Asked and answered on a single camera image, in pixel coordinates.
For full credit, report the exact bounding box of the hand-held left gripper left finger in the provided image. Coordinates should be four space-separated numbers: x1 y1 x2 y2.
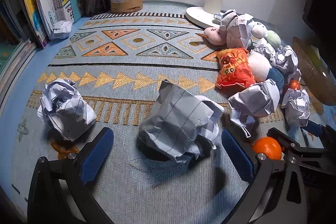
28 127 114 224

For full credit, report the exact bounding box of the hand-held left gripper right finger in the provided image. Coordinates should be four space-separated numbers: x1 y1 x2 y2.
221 129 307 224

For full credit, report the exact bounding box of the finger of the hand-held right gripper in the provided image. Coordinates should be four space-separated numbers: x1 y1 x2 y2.
301 120 336 146
268 128 328 159

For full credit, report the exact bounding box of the orange ball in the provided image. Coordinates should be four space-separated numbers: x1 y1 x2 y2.
252 136 282 161
283 79 301 94

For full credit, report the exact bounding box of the lined paper ball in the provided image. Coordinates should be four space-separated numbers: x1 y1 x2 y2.
136 80 225 164
51 21 73 39
281 88 311 127
273 46 302 83
228 79 281 138
253 38 282 63
37 78 97 142

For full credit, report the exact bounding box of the brown mesh waste basket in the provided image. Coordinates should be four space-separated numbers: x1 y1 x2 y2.
292 36 336 106

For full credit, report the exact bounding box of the white and blue plush toy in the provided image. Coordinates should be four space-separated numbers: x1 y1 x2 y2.
247 51 285 92

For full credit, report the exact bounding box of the orange snack bag plush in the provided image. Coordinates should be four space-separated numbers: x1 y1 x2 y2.
215 47 256 89

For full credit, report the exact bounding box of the small dango plush toy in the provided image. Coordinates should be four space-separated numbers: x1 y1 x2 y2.
248 21 282 48

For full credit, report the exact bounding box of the blue patterned woven mat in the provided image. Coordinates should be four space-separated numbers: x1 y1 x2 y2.
10 1 326 224

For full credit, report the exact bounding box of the crumpled handwritten paper ball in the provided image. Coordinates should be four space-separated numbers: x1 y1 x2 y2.
219 9 255 49

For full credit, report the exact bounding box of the large dango plush toy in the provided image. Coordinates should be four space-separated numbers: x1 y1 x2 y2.
197 27 229 45

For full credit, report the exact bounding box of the stack of flat books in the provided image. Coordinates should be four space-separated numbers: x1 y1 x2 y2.
0 38 37 83

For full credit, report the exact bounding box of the light blue card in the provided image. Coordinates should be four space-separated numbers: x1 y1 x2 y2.
70 0 84 23

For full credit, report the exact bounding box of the row of upright books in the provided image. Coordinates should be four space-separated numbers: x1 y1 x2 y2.
0 0 79 49

